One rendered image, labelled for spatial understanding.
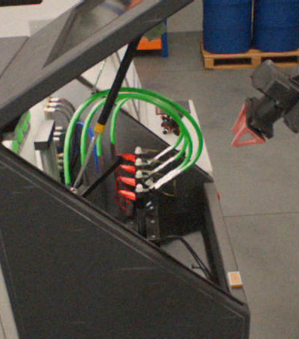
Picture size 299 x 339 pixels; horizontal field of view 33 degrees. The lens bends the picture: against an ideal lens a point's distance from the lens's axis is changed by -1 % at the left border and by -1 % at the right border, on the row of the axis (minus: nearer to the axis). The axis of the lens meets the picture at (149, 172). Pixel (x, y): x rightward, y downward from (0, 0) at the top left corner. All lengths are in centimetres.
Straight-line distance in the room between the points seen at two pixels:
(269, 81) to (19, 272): 70
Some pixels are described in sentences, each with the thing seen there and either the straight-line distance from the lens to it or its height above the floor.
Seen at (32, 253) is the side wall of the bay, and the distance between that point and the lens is 118.
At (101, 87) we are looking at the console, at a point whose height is 131.
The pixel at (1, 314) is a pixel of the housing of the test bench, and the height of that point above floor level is 100.
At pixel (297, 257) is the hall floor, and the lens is 306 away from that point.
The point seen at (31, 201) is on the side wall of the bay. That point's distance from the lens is 110.
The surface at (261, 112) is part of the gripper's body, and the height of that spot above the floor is 142.
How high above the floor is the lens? 187
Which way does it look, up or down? 29 degrees down
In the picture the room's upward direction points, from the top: 3 degrees counter-clockwise
